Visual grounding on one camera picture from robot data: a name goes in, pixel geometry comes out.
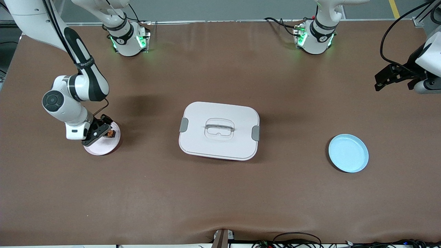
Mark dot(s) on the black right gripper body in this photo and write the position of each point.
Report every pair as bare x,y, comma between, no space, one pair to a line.
101,123

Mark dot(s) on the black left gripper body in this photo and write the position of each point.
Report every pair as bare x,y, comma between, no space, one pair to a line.
410,65

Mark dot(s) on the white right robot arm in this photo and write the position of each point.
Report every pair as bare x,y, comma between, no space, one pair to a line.
69,110

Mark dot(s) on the pink round plate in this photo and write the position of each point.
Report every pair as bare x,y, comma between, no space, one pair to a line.
106,146

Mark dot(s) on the light blue round plate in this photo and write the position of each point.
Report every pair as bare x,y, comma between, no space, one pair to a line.
349,155

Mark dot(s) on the white lidded box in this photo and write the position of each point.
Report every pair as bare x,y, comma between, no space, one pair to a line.
218,137

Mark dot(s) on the brown table cover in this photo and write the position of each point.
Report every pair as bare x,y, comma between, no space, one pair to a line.
220,193

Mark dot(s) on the aluminium frame corner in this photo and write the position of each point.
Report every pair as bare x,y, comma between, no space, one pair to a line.
418,22

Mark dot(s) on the aluminium frame with black struts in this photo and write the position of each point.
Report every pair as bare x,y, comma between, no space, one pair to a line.
8,23

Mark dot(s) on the silver table edge rail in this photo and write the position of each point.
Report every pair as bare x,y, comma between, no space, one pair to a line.
224,21

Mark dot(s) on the brown post with metal bracket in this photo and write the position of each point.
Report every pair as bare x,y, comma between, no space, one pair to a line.
222,239

